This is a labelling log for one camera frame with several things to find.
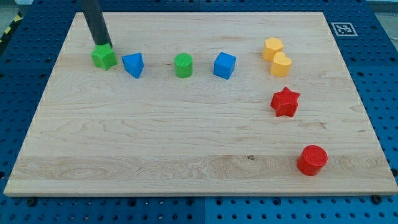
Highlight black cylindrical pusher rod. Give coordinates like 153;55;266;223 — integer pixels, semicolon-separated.
80;0;113;48

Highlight white fiducial marker tag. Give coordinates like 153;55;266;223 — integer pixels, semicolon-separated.
331;22;358;37

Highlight red cylinder block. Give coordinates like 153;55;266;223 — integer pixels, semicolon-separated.
297;145;328;176

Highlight blue cube block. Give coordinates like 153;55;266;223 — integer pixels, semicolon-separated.
213;52;236;80

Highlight light wooden board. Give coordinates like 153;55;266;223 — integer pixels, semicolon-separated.
4;12;397;197

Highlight green cylinder block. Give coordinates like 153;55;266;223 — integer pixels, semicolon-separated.
174;53;193;78

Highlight black yellow hazard tape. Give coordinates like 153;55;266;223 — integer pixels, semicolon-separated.
1;11;23;47

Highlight yellow heart block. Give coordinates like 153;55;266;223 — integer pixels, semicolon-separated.
270;52;292;77

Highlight blue triangle block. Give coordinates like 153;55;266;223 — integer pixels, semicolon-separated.
122;53;144;79

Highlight red star block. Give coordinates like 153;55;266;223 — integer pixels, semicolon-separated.
271;87;300;117

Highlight yellow hexagon block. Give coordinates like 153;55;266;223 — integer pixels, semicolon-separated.
262;37;284;62

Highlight green star block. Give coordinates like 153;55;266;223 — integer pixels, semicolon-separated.
91;44;118;70

